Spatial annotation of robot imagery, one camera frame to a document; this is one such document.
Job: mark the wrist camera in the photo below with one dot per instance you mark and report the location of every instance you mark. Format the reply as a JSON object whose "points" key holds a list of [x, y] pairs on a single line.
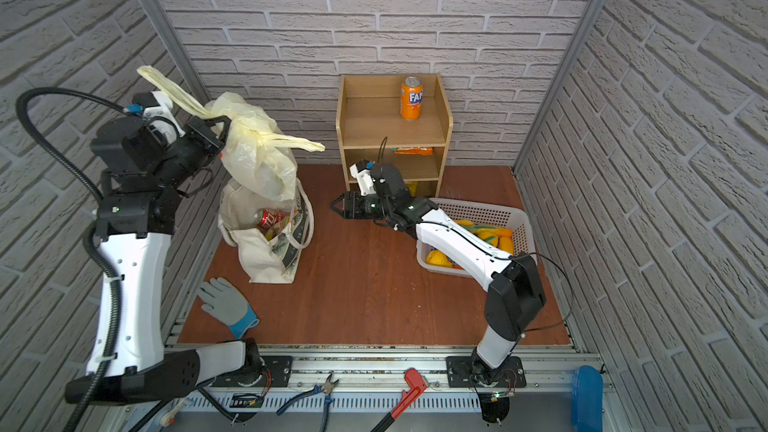
{"points": [[154, 108], [360, 171]]}

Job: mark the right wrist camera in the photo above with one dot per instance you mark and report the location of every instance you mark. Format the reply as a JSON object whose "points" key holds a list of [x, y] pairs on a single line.
{"points": [[360, 171]]}

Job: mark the orange Fox's candy bag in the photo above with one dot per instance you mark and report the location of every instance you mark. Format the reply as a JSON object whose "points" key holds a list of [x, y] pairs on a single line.
{"points": [[419, 151]]}

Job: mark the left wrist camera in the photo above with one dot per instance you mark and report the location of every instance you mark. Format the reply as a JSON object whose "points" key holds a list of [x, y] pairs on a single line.
{"points": [[154, 108]]}

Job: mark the grey blue work glove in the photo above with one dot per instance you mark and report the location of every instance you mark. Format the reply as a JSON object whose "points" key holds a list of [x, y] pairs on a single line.
{"points": [[224, 302]]}

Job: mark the white floral canvas tote bag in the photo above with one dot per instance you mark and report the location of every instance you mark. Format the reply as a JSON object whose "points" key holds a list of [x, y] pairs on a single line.
{"points": [[272, 258]]}

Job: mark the white plastic basket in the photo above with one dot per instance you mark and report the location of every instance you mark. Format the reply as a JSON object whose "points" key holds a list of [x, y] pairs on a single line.
{"points": [[496, 216]]}

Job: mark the aluminium mounting rail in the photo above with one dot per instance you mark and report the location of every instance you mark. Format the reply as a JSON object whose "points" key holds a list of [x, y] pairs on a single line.
{"points": [[373, 378]]}

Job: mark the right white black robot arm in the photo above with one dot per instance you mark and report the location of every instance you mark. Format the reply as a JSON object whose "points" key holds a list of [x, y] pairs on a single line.
{"points": [[514, 291]]}

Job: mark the red cola can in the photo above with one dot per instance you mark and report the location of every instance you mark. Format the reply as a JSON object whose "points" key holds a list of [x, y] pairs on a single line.
{"points": [[270, 220]]}

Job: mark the blue plastic container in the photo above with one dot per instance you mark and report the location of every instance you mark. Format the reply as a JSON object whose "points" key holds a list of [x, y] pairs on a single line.
{"points": [[587, 400]]}

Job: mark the orange Fanta can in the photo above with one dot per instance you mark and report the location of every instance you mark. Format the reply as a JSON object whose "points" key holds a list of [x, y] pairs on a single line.
{"points": [[411, 98]]}

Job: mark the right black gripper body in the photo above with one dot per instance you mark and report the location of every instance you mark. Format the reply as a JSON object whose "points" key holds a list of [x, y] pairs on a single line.
{"points": [[388, 211]]}

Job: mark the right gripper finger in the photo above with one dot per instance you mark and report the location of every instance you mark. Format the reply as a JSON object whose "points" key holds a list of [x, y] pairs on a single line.
{"points": [[350, 199], [349, 212]]}

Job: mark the red black clamp tool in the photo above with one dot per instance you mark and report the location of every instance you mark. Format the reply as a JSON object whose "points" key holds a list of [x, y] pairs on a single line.
{"points": [[417, 385]]}

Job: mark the yellow banana toy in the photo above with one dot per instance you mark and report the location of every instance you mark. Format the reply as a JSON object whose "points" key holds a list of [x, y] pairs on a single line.
{"points": [[501, 238]]}

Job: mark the wooden shelf unit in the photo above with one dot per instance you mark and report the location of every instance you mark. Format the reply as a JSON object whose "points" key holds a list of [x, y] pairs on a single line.
{"points": [[369, 126]]}

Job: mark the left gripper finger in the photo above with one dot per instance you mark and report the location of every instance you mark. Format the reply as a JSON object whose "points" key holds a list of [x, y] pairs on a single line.
{"points": [[211, 143], [217, 127]]}

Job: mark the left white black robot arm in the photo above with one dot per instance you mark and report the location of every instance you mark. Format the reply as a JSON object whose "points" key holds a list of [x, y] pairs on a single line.
{"points": [[130, 239]]}

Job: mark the cream plastic grocery bag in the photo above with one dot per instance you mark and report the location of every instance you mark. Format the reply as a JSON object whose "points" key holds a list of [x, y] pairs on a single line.
{"points": [[257, 154]]}

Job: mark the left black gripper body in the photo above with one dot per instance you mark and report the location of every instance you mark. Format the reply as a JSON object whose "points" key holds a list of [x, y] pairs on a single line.
{"points": [[204, 134]]}

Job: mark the yellow lemon toy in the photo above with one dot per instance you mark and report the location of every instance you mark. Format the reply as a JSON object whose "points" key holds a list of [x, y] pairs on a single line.
{"points": [[438, 259]]}

